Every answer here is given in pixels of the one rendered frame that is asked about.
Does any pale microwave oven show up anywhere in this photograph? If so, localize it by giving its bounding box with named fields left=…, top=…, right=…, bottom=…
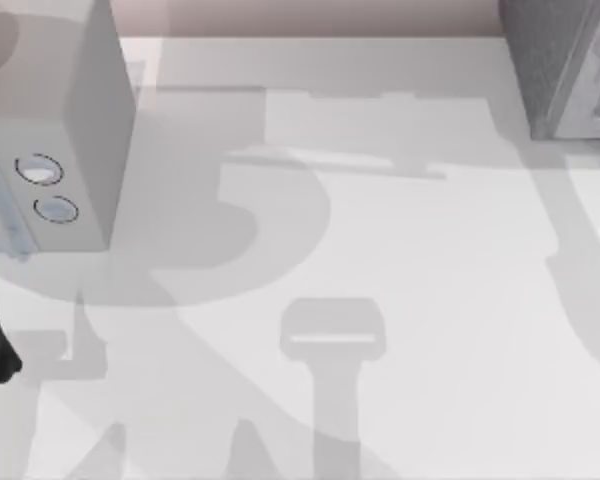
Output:
left=0, top=0, right=137, bottom=261

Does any round microwave knob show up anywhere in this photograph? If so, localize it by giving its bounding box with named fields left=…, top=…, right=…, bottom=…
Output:
left=14, top=153, right=65, bottom=187
left=32, top=195, right=80, bottom=225

